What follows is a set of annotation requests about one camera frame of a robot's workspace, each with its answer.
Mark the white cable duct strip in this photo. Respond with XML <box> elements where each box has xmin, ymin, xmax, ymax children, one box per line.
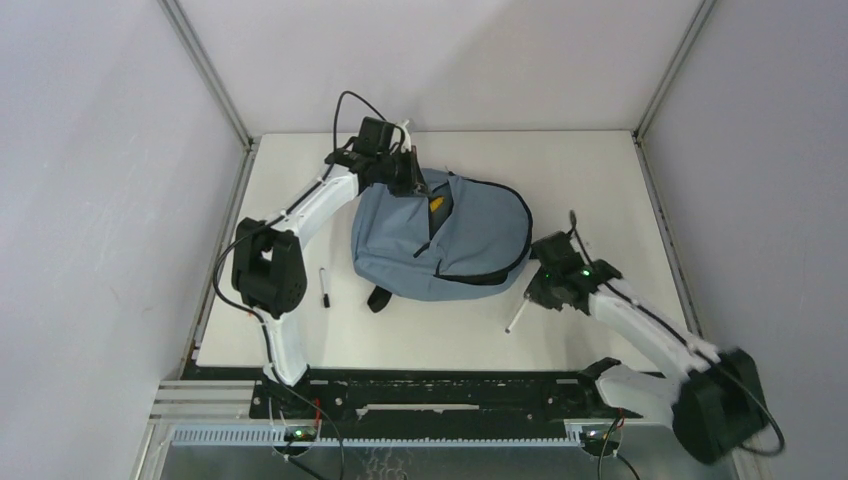
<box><xmin>170</xmin><ymin>424</ymin><xmax>584</xmax><ymax>448</ymax></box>

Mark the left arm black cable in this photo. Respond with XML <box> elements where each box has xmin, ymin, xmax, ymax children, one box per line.
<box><xmin>331</xmin><ymin>90</ymin><xmax>389</xmax><ymax>154</ymax></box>

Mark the yellow highlighter cap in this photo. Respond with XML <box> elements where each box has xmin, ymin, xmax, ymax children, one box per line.
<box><xmin>428</xmin><ymin>196</ymin><xmax>445</xmax><ymax>213</ymax></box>

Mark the white marker black cap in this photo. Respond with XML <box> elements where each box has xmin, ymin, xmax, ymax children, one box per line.
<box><xmin>319</xmin><ymin>267</ymin><xmax>331</xmax><ymax>309</ymax></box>

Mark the left aluminium corner post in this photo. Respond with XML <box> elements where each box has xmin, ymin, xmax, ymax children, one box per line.
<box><xmin>157</xmin><ymin>0</ymin><xmax>254</xmax><ymax>150</ymax></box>

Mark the black mounting rail base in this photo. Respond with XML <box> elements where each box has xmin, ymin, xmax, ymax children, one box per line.
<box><xmin>249</xmin><ymin>368</ymin><xmax>622</xmax><ymax>439</ymax></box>

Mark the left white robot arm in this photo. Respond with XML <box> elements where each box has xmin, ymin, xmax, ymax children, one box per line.
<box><xmin>227</xmin><ymin>117</ymin><xmax>430</xmax><ymax>417</ymax></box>

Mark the right aluminium corner post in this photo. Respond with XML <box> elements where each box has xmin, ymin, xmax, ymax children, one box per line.
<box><xmin>633</xmin><ymin>0</ymin><xmax>719</xmax><ymax>143</ymax></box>

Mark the aluminium corner post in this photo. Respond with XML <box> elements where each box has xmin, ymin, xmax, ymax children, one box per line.
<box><xmin>157</xmin><ymin>0</ymin><xmax>254</xmax><ymax>150</ymax></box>
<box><xmin>633</xmin><ymin>0</ymin><xmax>719</xmax><ymax>143</ymax></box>

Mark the white marker purple cap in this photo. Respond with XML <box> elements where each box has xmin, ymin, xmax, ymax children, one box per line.
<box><xmin>504</xmin><ymin>298</ymin><xmax>530</xmax><ymax>334</ymax></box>

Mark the blue-grey student backpack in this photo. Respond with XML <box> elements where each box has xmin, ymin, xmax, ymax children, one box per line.
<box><xmin>351</xmin><ymin>169</ymin><xmax>534</xmax><ymax>313</ymax></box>

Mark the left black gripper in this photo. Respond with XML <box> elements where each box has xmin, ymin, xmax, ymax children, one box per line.
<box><xmin>377</xmin><ymin>146</ymin><xmax>433</xmax><ymax>198</ymax></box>

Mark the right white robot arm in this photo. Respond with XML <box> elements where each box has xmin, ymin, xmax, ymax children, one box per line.
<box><xmin>525</xmin><ymin>230</ymin><xmax>777</xmax><ymax>464</ymax></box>

